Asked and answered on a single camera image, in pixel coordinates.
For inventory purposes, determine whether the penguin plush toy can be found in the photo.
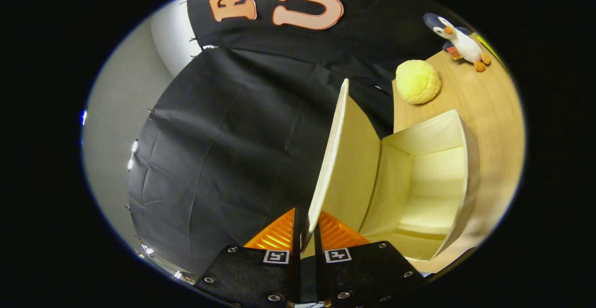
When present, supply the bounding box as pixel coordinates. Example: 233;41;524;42
423;13;491;73

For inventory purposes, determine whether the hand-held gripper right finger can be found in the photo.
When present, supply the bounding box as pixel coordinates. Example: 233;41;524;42
313;210;425;308

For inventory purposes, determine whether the cream fabric storage box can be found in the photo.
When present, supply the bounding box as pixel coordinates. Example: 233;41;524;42
303;78;480;274

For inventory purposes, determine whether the yellow bun plush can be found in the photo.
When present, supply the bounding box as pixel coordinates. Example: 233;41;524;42
396;60;442;105

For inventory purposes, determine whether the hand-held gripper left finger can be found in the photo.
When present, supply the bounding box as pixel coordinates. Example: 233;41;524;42
193;208;301;308

